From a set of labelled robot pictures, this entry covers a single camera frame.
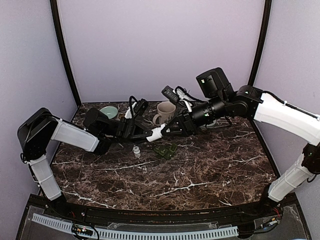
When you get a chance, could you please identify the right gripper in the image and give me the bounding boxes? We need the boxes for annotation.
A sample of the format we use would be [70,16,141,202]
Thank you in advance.
[161,93,228,137]

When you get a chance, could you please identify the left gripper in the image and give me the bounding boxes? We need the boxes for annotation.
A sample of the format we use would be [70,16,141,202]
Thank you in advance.
[101,116,158,144]

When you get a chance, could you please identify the white pill bottle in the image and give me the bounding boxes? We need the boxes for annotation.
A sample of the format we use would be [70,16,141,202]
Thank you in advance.
[146,123,166,142]
[132,146,141,158]

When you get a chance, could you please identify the green weekly pill organizer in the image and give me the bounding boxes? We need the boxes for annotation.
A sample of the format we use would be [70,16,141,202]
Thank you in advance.
[153,144,178,160]

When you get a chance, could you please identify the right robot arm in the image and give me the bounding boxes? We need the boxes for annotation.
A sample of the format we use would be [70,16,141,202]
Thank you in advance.
[161,67,320,217]

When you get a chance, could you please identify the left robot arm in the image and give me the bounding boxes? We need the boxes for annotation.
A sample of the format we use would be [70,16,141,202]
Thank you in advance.
[17,107,153,218]

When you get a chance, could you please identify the cream ceramic mug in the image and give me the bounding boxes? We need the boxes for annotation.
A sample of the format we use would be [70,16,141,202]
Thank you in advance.
[152,101,176,126]

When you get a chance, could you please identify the teal bowl on plate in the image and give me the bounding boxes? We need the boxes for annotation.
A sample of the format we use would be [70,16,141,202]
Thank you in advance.
[99,106,118,119]

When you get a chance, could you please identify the teal bowl right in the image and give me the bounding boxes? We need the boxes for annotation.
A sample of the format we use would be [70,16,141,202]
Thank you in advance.
[200,119,217,130]

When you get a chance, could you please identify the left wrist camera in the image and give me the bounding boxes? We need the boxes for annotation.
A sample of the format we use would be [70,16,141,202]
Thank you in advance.
[124,95,149,119]

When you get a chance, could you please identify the white slotted cable duct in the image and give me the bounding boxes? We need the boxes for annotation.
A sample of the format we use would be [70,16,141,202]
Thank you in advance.
[31,213,239,240]

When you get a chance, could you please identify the black front rail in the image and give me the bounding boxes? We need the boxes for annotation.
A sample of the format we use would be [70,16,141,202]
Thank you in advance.
[44,197,291,226]

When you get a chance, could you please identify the left black frame post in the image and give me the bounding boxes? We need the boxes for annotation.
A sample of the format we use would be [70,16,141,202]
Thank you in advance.
[49,0,82,108]

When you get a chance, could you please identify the black frame post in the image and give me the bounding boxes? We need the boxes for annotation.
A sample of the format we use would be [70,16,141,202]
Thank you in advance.
[49,0,82,108]
[247,0,273,86]

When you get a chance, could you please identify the right black frame post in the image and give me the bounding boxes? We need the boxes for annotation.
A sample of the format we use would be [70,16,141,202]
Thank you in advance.
[247,0,273,86]

